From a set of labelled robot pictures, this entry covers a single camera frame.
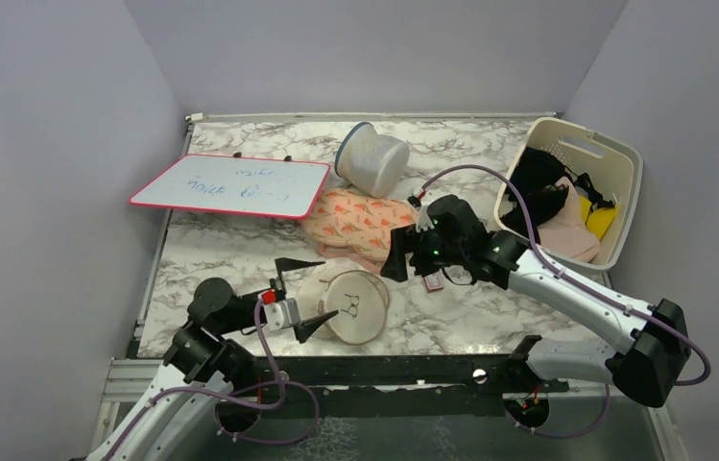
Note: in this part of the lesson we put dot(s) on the pink garment in basket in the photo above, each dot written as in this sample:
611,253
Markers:
566,233

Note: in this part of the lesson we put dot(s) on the black bra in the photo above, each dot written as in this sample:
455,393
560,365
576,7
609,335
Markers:
542,205

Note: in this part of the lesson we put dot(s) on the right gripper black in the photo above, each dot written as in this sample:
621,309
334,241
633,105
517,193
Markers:
402,242

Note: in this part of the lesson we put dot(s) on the white cylindrical mesh laundry bag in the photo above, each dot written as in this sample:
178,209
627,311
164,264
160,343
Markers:
372,162

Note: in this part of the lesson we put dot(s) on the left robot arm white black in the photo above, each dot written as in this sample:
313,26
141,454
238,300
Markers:
219,355

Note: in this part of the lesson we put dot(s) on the cream plastic laundry basket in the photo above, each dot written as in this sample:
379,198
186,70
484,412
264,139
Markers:
614,167

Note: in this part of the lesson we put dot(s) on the yellow garment in basket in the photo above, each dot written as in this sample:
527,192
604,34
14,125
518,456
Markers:
597,219

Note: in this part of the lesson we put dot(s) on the small red white card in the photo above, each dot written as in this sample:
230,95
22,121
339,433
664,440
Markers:
433,282

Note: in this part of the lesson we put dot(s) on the black mounting rail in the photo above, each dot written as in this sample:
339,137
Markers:
415,385

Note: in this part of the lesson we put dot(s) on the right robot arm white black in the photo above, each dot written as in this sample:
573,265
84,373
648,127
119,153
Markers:
641,347

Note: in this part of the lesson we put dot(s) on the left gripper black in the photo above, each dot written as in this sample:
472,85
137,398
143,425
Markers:
308,325

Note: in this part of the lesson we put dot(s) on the pink framed whiteboard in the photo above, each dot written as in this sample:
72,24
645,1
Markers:
267,187

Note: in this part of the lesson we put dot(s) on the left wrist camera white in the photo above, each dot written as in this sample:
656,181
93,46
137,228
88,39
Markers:
279,314

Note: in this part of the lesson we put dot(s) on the orange tulip print laundry bag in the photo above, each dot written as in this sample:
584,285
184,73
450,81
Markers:
345,224

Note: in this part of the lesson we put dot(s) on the black garment in basket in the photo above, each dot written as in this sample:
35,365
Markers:
536,169

